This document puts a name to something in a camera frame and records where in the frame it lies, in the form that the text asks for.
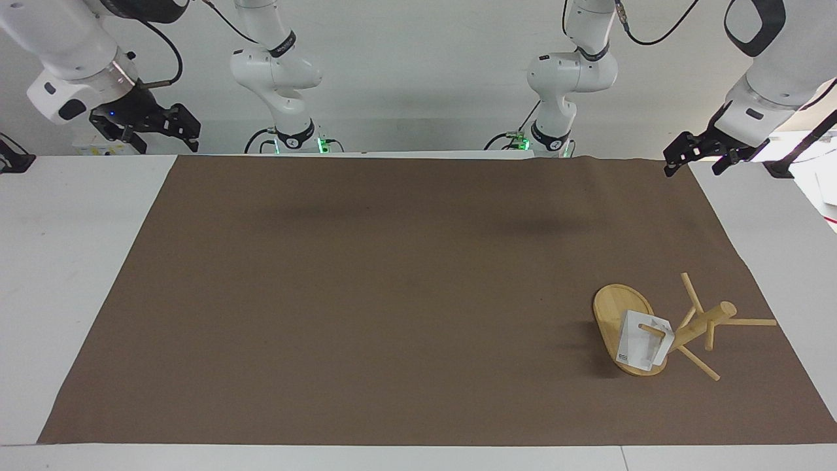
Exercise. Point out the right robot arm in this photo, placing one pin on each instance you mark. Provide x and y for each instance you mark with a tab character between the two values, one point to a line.
274	72

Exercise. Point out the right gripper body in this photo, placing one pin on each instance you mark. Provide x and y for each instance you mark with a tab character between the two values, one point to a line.
131	108

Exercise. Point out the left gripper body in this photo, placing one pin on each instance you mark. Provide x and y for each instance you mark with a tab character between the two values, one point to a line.
726	139

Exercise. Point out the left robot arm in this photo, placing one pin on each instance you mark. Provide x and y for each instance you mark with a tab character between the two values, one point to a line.
569	72

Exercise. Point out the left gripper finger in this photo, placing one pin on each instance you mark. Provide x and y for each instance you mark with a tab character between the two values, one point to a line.
683	149
731	158

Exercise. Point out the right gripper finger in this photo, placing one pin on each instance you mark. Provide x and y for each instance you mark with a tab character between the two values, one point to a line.
124	139
182	124

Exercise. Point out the wooden cup rack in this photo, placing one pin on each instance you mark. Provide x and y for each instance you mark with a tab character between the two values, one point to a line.
614	324

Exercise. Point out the black stand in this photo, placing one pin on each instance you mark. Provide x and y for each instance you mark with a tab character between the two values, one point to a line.
804	140
13	160

